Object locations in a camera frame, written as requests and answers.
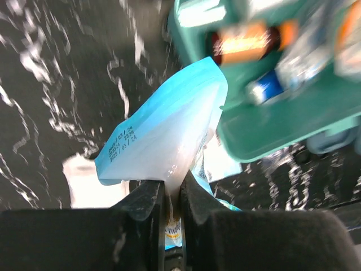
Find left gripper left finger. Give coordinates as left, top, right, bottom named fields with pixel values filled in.
left=1, top=181, right=165, bottom=270

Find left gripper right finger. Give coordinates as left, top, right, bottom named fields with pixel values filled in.
left=180, top=173, right=358, bottom=270

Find brown bottle orange cap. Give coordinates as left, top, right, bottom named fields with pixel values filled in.
left=205, top=20, right=299, bottom=65

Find white gauze packet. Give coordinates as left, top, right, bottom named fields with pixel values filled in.
left=63, top=154, right=130, bottom=209

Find blue cotton swab bag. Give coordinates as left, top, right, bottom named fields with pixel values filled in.
left=95, top=57, right=242, bottom=249

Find beige bandage pack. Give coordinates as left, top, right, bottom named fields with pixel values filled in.
left=334, top=1, right=360, bottom=82

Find green medicine kit box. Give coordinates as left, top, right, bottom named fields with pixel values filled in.
left=167, top=1, right=360, bottom=163

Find clear bag blue items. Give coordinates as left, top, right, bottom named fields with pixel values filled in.
left=275, top=2, right=334, bottom=91

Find small white blue bottle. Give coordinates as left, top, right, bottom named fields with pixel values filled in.
left=245, top=69, right=286, bottom=106

